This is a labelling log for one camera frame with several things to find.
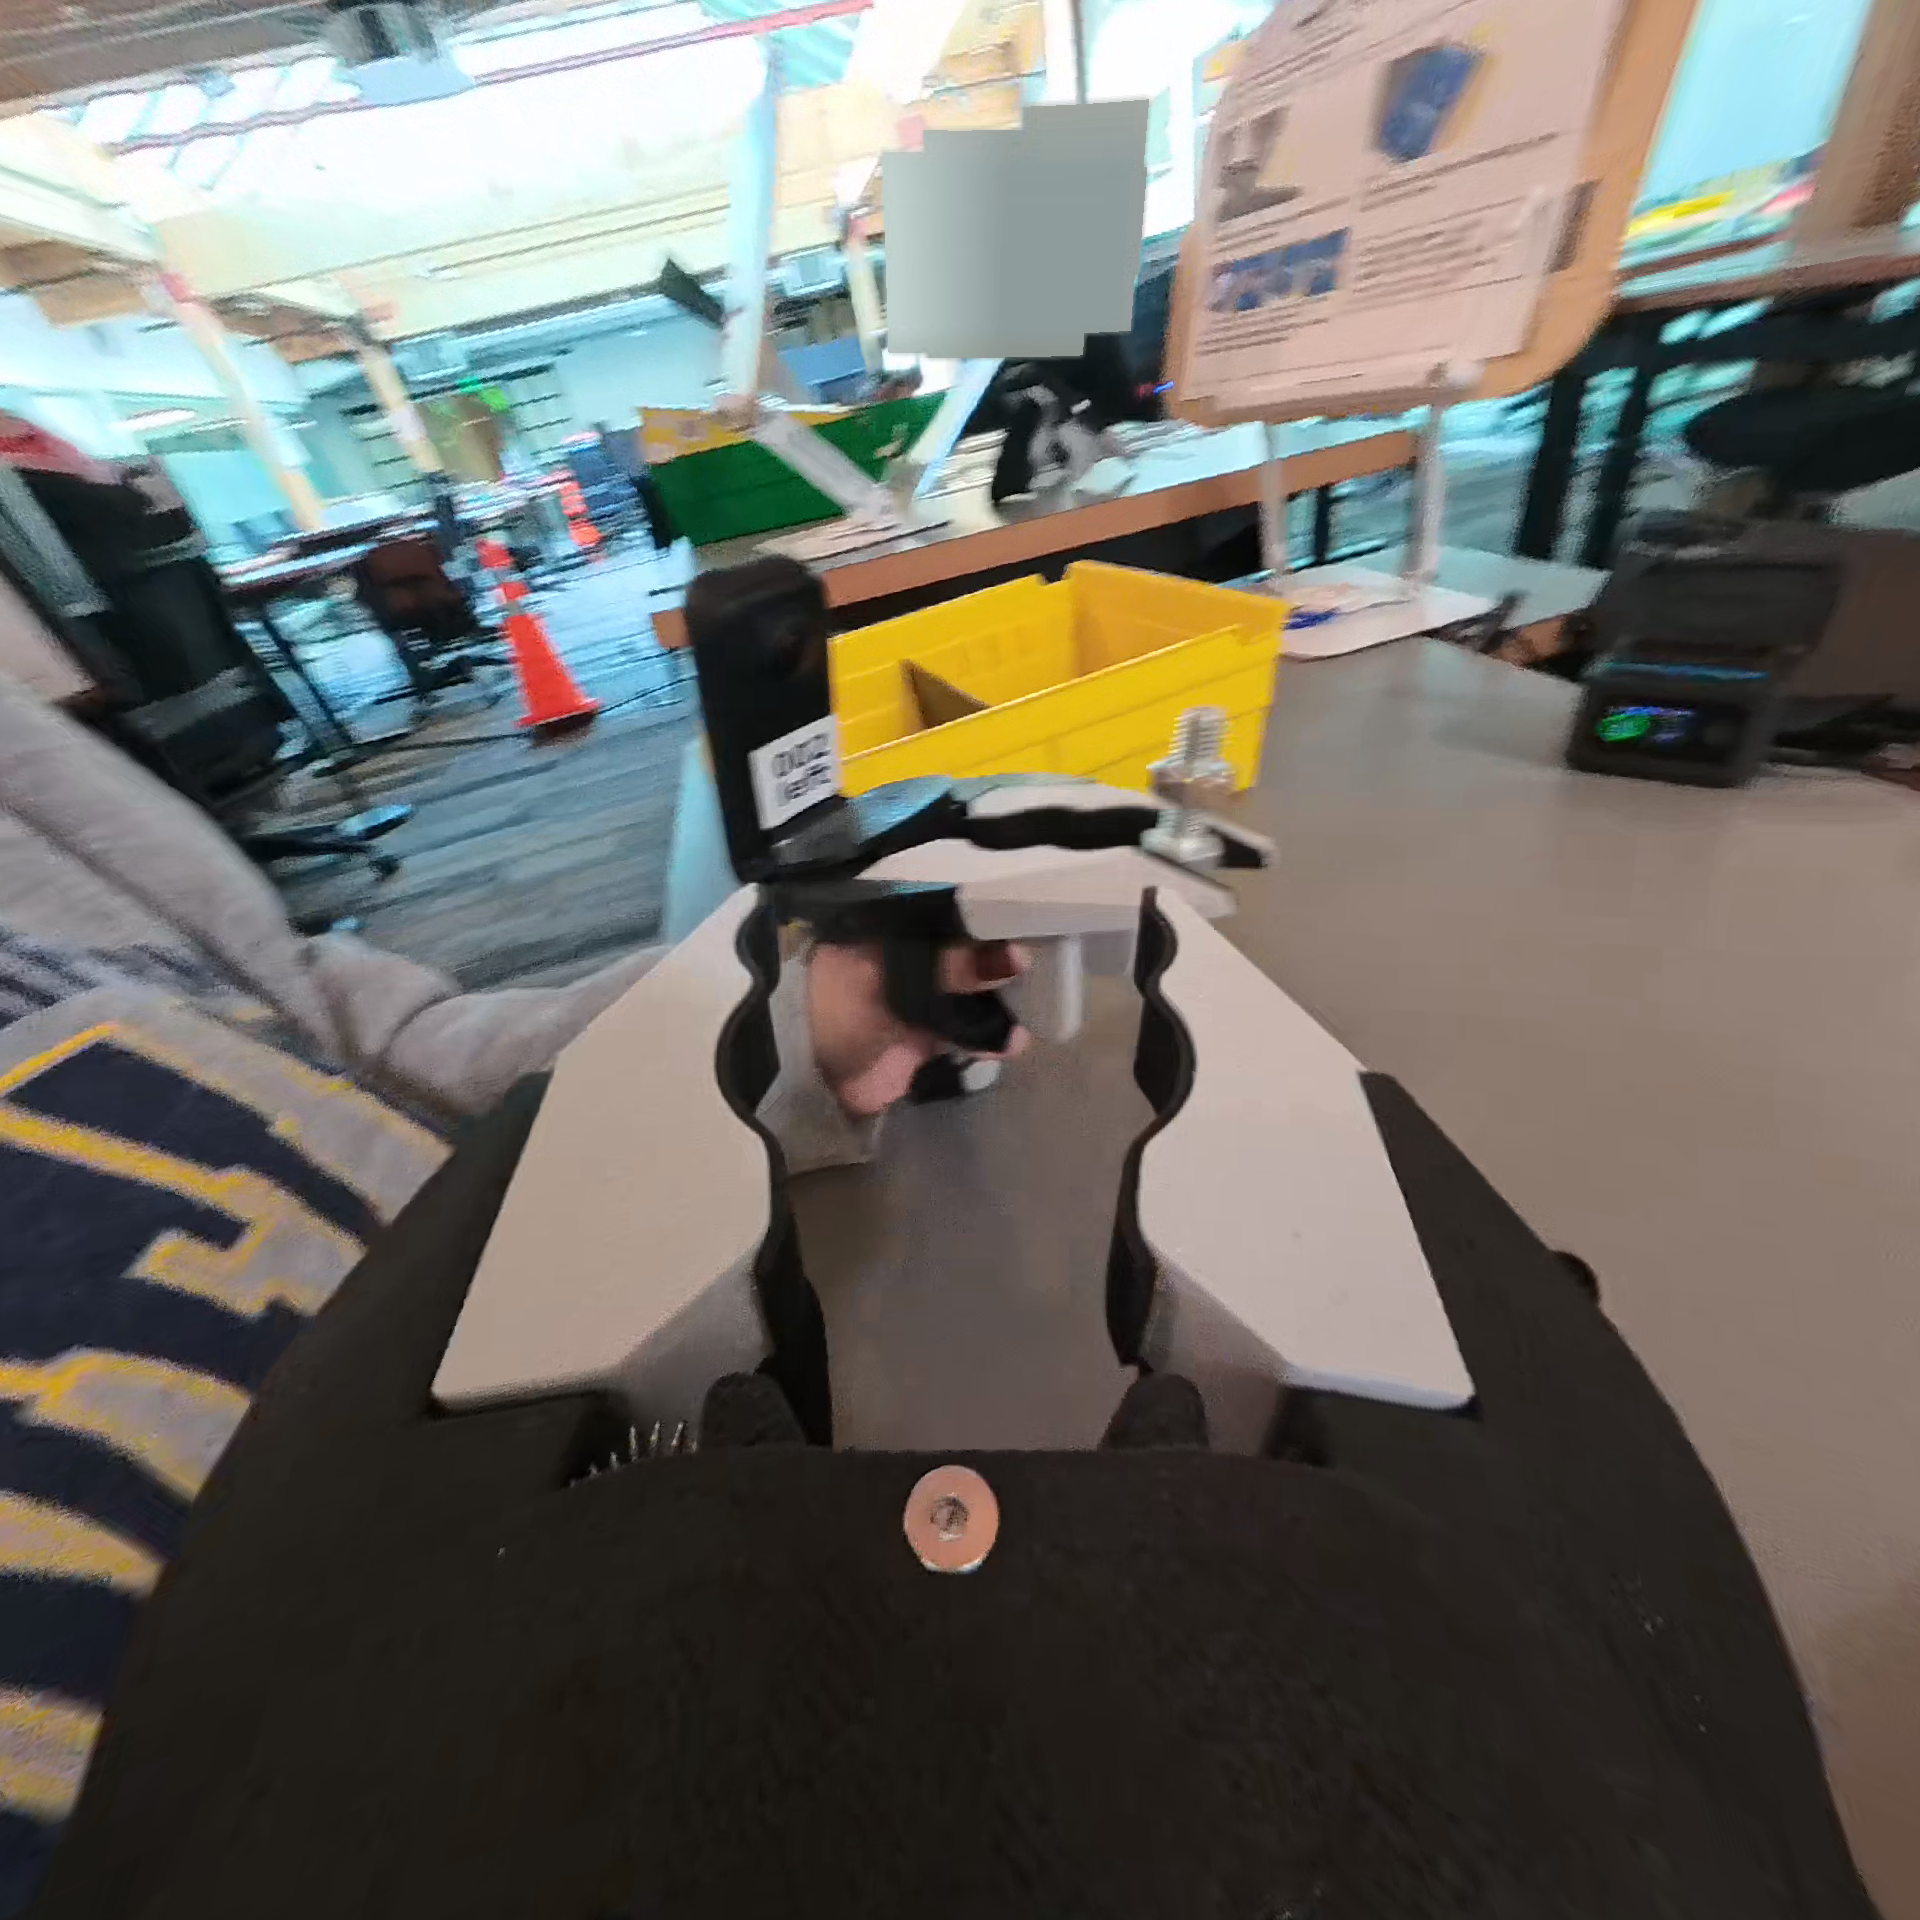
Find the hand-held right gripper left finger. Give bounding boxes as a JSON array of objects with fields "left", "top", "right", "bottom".
[{"left": 432, "top": 887, "right": 835, "bottom": 1447}]

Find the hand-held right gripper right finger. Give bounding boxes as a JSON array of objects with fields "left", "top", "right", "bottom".
[{"left": 1109, "top": 887, "right": 1481, "bottom": 1447}]

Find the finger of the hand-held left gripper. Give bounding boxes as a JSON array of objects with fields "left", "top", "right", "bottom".
[
  {"left": 869, "top": 838, "right": 1238, "bottom": 1048},
  {"left": 960, "top": 779, "right": 1281, "bottom": 876}
]

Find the silver threaded bolt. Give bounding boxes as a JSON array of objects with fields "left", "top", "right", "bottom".
[{"left": 1149, "top": 707, "right": 1237, "bottom": 868}]

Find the person's left forearm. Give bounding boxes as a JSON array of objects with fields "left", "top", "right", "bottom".
[{"left": 0, "top": 659, "right": 886, "bottom": 1177}]

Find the person's left hand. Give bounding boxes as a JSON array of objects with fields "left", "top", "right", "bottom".
[{"left": 808, "top": 939, "right": 1039, "bottom": 1125}]

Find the yellow plastic bin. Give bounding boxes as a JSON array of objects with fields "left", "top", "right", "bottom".
[{"left": 824, "top": 559, "right": 1289, "bottom": 798}]

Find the green plastic bin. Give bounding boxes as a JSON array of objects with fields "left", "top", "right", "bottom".
[{"left": 646, "top": 393, "right": 950, "bottom": 549}]

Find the long wooden table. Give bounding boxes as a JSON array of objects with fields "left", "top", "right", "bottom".
[{"left": 655, "top": 422, "right": 1426, "bottom": 647}]

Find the brown office chair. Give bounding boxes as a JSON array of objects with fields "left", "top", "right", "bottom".
[{"left": 353, "top": 539, "right": 483, "bottom": 707}]

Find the black device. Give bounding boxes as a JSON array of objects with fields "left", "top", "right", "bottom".
[{"left": 993, "top": 382, "right": 1119, "bottom": 503}]

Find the grey sweatshirt with navy print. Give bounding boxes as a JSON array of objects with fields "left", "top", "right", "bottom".
[{"left": 0, "top": 929, "right": 461, "bottom": 1847}]

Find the black office chair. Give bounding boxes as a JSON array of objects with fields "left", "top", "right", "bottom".
[
  {"left": 1680, "top": 338, "right": 1920, "bottom": 521},
  {"left": 31, "top": 467, "right": 406, "bottom": 879}
]

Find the black portable power station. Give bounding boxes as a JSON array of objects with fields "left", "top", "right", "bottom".
[{"left": 1566, "top": 512, "right": 1850, "bottom": 791}]

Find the paper sign on white stand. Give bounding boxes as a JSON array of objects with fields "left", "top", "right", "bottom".
[{"left": 1169, "top": 0, "right": 1705, "bottom": 662}]

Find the wooden desk with black legs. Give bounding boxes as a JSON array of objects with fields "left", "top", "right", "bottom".
[{"left": 1515, "top": 224, "right": 1920, "bottom": 565}]

